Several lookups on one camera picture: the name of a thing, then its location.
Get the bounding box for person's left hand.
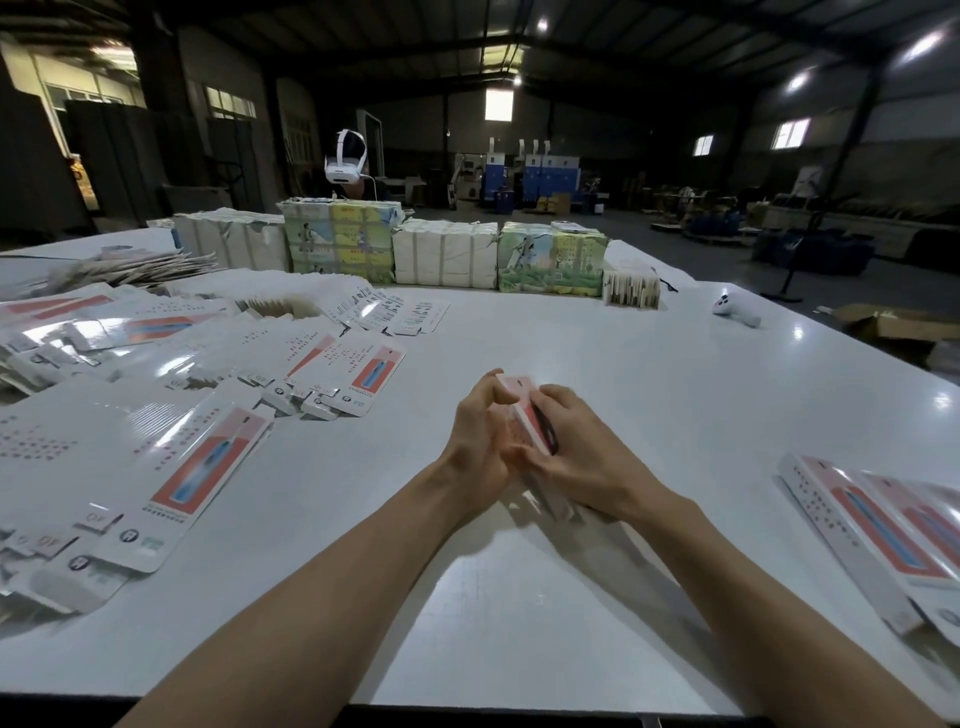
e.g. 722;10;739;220
435;369;524;522

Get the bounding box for person's right hand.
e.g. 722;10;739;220
517;384;672;527

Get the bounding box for toothbrush carton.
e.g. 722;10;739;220
498;375;561;456

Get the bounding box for pile of carton blanks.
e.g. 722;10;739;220
0;270;449;617

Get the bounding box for person's right forearm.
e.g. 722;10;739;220
630;487;947;728

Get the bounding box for person's left forearm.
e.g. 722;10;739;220
120;465;474;728

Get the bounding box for small beige card stack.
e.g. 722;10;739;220
604;270;663;311

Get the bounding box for row of white cartons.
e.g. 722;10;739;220
393;219;501;290
172;207;291;273

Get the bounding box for green printed carton bundle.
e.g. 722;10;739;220
496;220;611;299

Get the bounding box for small white object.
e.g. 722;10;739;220
712;288;764;329

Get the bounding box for green yellow carton bundle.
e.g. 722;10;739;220
279;196;404;287

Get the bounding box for blue machine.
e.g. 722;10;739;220
483;142;582;209

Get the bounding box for blue bins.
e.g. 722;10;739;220
753;225;875;276

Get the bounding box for white headset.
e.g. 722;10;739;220
325;129;369;186

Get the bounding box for black floor stand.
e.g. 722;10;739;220
765;90;875;305

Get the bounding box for open cardboard box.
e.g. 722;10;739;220
835;303;960;363

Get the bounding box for grey crate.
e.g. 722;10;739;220
162;186;234;215

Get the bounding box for pile of grey flat sheets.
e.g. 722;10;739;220
0;244;219;302

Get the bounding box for dark grey cabinet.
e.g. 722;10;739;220
63;100;167;227

